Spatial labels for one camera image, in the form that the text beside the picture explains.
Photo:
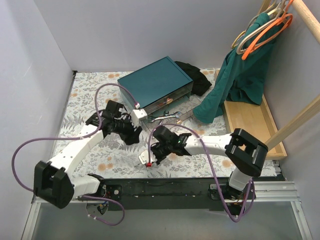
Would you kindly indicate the medium silver wrench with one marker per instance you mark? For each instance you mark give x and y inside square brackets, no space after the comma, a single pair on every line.
[152,119]

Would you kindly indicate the floral table mat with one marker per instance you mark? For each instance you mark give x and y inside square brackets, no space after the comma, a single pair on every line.
[111,158]

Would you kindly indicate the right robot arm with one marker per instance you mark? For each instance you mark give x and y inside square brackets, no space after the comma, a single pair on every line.
[246,152]

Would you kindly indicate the aluminium rail frame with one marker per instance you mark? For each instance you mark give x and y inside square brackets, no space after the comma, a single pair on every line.
[276,214]

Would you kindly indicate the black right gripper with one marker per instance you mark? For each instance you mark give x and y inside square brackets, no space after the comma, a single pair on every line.
[157,152]

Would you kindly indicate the black knit cloth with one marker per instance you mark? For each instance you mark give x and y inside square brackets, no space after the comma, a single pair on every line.
[200,82]

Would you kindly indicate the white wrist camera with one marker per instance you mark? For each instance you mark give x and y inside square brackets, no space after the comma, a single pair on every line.
[147,158]
[138,115]

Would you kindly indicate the green cloth garment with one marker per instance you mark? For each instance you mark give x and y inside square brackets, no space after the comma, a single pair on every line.
[238,81]

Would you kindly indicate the orange clothes hanger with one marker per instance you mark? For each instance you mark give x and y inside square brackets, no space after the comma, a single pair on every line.
[268,33]

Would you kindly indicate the teal drawer cabinet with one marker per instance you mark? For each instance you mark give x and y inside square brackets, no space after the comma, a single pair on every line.
[152,82]

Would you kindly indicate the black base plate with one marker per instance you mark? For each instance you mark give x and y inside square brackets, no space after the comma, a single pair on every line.
[162,193]

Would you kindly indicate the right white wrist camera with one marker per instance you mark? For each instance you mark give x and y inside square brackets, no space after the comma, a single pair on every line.
[147,158]

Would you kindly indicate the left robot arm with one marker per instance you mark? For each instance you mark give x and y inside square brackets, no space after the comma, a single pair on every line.
[53,181]

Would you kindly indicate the wooden rack frame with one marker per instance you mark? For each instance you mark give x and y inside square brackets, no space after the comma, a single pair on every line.
[290,109]

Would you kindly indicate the small silver wrench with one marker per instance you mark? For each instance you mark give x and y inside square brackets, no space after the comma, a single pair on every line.
[167,114]

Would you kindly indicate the beige clothes hanger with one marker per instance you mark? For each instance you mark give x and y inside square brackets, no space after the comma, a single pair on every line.
[277,13]

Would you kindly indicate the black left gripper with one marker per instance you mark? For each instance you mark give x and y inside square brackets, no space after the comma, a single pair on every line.
[130,132]

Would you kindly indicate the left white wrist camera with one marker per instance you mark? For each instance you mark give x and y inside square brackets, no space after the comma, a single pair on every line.
[138,115]

